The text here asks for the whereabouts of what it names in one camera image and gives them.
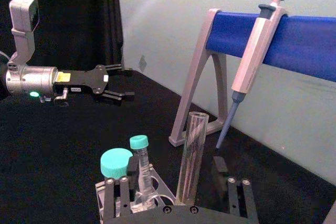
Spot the clear glass cylinder tube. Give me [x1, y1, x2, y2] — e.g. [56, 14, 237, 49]
[175, 112, 210, 206]

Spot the black table cloth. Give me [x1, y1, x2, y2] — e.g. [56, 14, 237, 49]
[0, 68, 336, 224]

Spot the wide tube with teal cap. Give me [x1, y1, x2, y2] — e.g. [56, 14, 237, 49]
[100, 148, 134, 183]

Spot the grey tube rack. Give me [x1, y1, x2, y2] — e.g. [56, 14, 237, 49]
[94, 163, 177, 221]

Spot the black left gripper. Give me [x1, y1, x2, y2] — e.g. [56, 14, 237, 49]
[54, 62, 135, 105]

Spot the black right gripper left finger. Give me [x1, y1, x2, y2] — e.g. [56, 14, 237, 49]
[104, 156, 140, 220]

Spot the grey pipette with blue tip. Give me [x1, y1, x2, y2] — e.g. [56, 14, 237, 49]
[215, 0, 289, 150]

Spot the thin cable with silver plug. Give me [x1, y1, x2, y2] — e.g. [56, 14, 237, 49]
[39, 87, 70, 107]

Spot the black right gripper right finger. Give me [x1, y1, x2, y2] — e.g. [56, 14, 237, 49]
[211, 156, 260, 223]

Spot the grey pipette stand blue bar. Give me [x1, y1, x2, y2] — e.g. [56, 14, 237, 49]
[169, 8, 336, 146]

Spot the slim tube with teal cap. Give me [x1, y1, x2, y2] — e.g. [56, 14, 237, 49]
[129, 134, 154, 196]

